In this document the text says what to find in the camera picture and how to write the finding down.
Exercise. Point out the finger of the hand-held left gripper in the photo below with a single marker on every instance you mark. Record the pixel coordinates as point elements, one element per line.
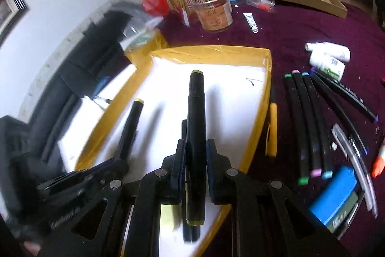
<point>96,169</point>

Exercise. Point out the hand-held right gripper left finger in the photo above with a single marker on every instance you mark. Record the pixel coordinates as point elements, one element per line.
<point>181,175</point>

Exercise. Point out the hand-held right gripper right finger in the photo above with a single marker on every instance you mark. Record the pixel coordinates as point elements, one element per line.
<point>211,175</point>

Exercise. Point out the black marker yellow caps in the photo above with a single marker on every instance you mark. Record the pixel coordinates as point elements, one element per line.
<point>196,139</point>
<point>131,130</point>

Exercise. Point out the yellow box white inside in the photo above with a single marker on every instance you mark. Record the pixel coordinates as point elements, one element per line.
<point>210,53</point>

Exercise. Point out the yellow pen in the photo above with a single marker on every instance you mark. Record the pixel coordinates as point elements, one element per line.
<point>272,130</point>

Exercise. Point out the black marker green caps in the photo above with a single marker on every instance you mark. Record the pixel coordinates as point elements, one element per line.
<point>297,124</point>

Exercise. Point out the black sofa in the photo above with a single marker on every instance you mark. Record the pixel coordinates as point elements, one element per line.
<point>81,64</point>

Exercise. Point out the black marker pink caps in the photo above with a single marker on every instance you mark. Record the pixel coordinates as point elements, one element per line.
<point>306,124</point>

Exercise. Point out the black marker blue caps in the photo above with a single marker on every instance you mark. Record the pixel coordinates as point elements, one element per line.
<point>318,124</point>

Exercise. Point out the blue box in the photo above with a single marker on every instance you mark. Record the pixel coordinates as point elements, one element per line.
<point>332,196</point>

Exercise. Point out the small white scrap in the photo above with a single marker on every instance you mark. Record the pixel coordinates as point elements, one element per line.
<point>333,146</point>

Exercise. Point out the yellow packet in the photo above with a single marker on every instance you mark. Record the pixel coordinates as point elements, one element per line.
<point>150,43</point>

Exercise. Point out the white pen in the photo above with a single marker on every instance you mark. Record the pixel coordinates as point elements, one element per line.
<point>346,142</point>

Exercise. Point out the green box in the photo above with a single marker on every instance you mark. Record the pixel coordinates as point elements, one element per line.
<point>346,214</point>

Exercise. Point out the thin black pen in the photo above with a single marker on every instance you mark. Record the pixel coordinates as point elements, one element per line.
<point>340,112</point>

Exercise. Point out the clear plastic bag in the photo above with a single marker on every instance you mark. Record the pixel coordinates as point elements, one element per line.
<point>138,22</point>

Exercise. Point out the clear pen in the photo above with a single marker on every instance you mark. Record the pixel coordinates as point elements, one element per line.
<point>368,184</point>

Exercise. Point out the white tube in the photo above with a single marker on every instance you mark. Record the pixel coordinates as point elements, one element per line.
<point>250,22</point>

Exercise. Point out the black marker purple caps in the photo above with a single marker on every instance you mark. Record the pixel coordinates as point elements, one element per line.
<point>346,93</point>

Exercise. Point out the brown glass jar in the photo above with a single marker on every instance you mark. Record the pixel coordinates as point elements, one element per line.
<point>215,16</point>

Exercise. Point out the white bottle green label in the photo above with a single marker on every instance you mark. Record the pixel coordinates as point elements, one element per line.
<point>327,62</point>

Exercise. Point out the orange marker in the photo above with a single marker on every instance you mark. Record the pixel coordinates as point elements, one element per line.
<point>379,160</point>

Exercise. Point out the red bag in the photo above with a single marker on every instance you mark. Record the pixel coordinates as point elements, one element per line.
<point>155,2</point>

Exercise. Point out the small red white item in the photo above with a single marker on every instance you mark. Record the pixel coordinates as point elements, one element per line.
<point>263,4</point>

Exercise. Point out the framed picture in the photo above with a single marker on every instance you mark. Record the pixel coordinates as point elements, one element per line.
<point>12,10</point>

